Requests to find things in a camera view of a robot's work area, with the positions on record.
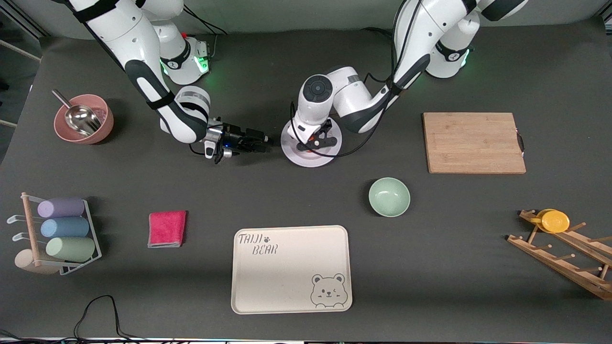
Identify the metal scoop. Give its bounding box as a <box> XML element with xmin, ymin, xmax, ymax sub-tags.
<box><xmin>52</xmin><ymin>89</ymin><xmax>102</xmax><ymax>137</ymax></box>

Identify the beige cup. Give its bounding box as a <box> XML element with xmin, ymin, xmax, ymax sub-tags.
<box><xmin>14</xmin><ymin>249</ymin><xmax>60</xmax><ymax>275</ymax></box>

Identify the pale frame bar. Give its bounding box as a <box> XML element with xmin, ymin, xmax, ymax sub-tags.
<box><xmin>0</xmin><ymin>39</ymin><xmax>42</xmax><ymax>62</ymax></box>

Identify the blue cup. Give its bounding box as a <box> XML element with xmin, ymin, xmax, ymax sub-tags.
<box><xmin>40</xmin><ymin>217</ymin><xmax>90</xmax><ymax>238</ymax></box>

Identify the wooden peg drying rack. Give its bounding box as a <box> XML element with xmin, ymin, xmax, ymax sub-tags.
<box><xmin>507</xmin><ymin>209</ymin><xmax>612</xmax><ymax>301</ymax></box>

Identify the white wire cup rack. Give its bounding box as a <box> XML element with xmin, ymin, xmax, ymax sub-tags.
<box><xmin>7</xmin><ymin>192</ymin><xmax>102</xmax><ymax>276</ymax></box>

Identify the cream tray with bear print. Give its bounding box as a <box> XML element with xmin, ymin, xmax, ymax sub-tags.
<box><xmin>231</xmin><ymin>225</ymin><xmax>353</xmax><ymax>315</ymax></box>

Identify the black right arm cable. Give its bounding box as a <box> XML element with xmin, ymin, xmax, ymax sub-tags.
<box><xmin>189</xmin><ymin>142</ymin><xmax>225</xmax><ymax>164</ymax></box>

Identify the mint green bowl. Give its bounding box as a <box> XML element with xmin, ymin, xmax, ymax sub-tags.
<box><xmin>368</xmin><ymin>177</ymin><xmax>411</xmax><ymax>218</ymax></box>

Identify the black cable loop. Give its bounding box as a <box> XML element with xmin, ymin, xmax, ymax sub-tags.
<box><xmin>73</xmin><ymin>295</ymin><xmax>144</xmax><ymax>341</ymax></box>

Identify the yellow cup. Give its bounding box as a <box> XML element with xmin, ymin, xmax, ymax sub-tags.
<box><xmin>535</xmin><ymin>209</ymin><xmax>570</xmax><ymax>234</ymax></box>

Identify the white round plate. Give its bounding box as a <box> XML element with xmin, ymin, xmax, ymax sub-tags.
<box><xmin>280</xmin><ymin>117</ymin><xmax>343</xmax><ymax>168</ymax></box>

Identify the mint green cup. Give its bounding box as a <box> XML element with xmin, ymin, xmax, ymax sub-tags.
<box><xmin>46</xmin><ymin>236</ymin><xmax>96</xmax><ymax>263</ymax></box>

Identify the pink folded cloth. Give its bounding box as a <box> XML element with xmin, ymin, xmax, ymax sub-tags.
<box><xmin>147</xmin><ymin>211</ymin><xmax>187</xmax><ymax>248</ymax></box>

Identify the wooden cutting board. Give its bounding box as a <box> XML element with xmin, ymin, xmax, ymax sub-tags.
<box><xmin>422</xmin><ymin>112</ymin><xmax>527</xmax><ymax>174</ymax></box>

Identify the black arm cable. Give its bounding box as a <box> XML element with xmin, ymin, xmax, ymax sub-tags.
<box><xmin>189</xmin><ymin>142</ymin><xmax>225</xmax><ymax>164</ymax></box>
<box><xmin>290</xmin><ymin>0</ymin><xmax>431</xmax><ymax>158</ymax></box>

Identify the pink ribbed bowl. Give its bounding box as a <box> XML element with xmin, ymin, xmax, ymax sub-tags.
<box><xmin>54</xmin><ymin>94</ymin><xmax>114</xmax><ymax>145</ymax></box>

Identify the black base cable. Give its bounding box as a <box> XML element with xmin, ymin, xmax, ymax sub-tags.
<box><xmin>184</xmin><ymin>5</ymin><xmax>228</xmax><ymax>58</ymax></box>
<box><xmin>362</xmin><ymin>27</ymin><xmax>398</xmax><ymax>42</ymax></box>

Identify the purple cup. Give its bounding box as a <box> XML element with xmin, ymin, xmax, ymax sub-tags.
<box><xmin>37</xmin><ymin>198</ymin><xmax>86</xmax><ymax>218</ymax></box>

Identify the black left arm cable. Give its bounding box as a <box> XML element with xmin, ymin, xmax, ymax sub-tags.
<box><xmin>290</xmin><ymin>0</ymin><xmax>431</xmax><ymax>158</ymax></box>

